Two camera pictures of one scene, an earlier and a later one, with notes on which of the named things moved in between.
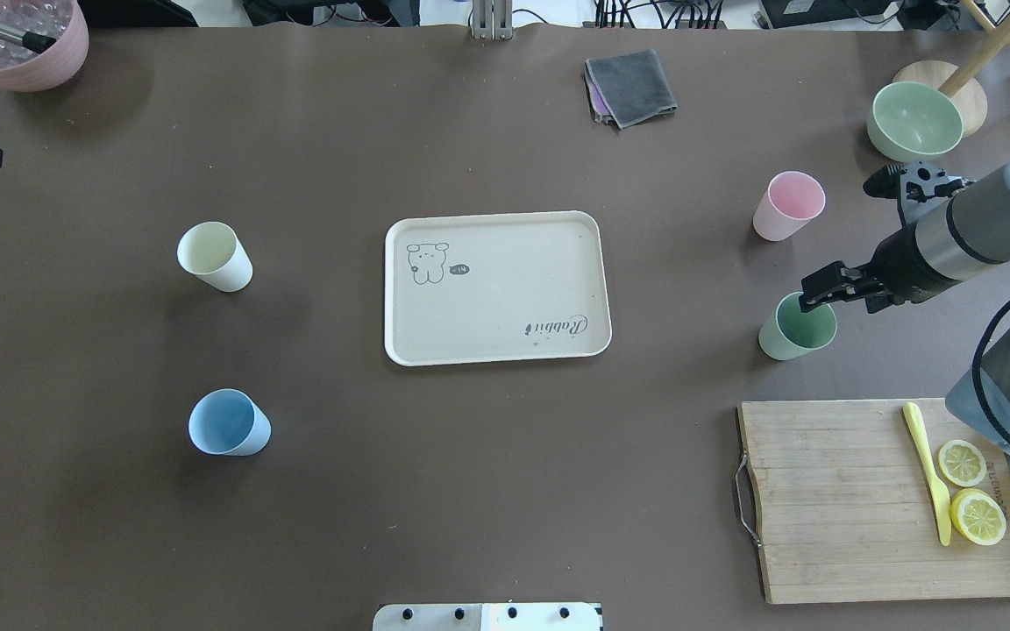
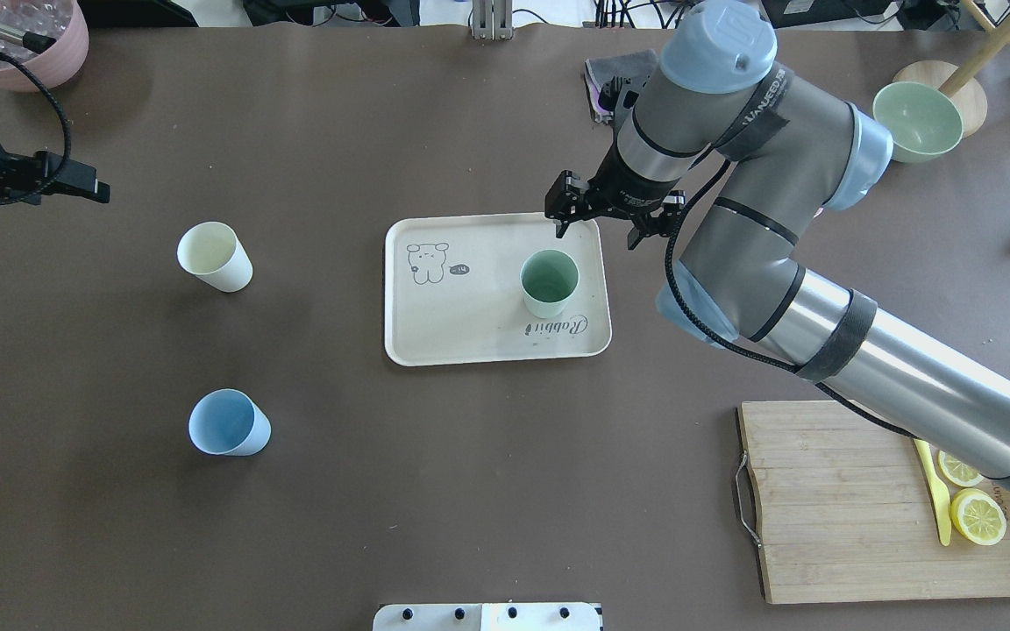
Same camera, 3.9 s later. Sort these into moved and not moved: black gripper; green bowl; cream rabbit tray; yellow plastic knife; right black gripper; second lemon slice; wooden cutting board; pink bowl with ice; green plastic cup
Moved: black gripper; green plastic cup; right black gripper
Not moved: yellow plastic knife; pink bowl with ice; cream rabbit tray; second lemon slice; wooden cutting board; green bowl
